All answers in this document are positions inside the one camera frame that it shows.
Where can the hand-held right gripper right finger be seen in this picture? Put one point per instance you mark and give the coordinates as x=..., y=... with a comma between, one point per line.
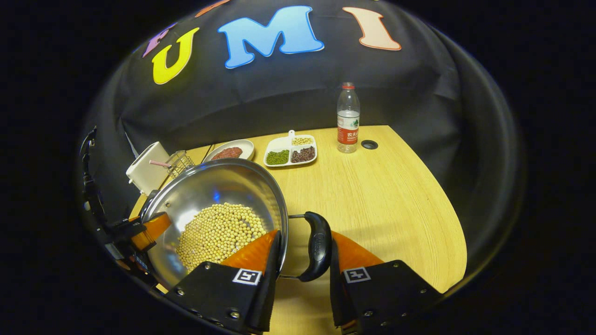
x=336, y=298

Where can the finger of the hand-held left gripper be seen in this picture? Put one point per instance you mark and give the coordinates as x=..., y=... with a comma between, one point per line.
x=151, y=230

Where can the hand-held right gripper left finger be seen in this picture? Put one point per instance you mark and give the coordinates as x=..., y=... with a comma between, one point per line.
x=270, y=288

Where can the stainless steel pot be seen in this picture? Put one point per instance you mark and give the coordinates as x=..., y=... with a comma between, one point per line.
x=219, y=184

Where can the white toaster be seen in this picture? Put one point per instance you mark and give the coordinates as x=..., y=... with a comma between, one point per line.
x=146, y=172

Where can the pink striped straw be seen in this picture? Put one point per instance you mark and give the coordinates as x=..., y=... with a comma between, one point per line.
x=159, y=163

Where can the yellow soybeans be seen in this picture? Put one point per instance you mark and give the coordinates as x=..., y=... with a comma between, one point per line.
x=219, y=232

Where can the clear glass cup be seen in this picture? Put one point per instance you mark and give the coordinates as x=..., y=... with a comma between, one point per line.
x=180, y=164

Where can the red meat pieces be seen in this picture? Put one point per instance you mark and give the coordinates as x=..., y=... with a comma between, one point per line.
x=228, y=153

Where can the white round plate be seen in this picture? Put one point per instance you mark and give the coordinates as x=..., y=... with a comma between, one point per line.
x=247, y=148

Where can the green mung beans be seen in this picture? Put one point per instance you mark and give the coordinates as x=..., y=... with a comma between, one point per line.
x=277, y=157

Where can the dark red beans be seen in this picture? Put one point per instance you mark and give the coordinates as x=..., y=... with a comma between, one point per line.
x=303, y=154

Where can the white divided dish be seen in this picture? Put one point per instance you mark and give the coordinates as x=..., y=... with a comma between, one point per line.
x=284, y=142

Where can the pale yellow beans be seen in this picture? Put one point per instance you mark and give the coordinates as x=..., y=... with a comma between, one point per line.
x=302, y=140

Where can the clear plastic water bottle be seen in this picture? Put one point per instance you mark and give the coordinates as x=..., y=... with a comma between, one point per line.
x=348, y=121

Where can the black backdrop cloth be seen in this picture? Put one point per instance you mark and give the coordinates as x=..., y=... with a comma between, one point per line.
x=288, y=93

